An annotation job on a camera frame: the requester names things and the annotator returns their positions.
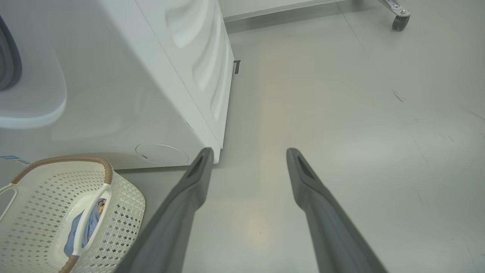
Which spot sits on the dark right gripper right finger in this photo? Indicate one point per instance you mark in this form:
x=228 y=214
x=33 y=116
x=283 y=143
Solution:
x=333 y=242

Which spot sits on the blue energy label sticker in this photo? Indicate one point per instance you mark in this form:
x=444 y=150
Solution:
x=11 y=159

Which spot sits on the white basket with brown rim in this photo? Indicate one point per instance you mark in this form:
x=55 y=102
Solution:
x=38 y=204

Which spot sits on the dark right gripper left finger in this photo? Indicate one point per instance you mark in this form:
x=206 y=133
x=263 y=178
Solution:
x=170 y=235

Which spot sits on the blue cartoon print garment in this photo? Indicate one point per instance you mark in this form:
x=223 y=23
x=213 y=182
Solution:
x=89 y=223

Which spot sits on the small grey rear bracket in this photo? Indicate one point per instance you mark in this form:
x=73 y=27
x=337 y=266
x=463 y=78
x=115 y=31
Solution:
x=237 y=66

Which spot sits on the grey caster wheel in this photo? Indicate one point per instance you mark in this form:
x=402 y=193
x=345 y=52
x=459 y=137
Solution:
x=399 y=19

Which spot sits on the grey rubber door gasket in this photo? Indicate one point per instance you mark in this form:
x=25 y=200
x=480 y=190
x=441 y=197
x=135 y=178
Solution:
x=8 y=57

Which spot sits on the white front-load washing machine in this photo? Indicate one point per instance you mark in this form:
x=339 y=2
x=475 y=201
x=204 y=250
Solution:
x=113 y=94

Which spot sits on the round white filter cover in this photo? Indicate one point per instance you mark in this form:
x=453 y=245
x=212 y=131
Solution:
x=162 y=154

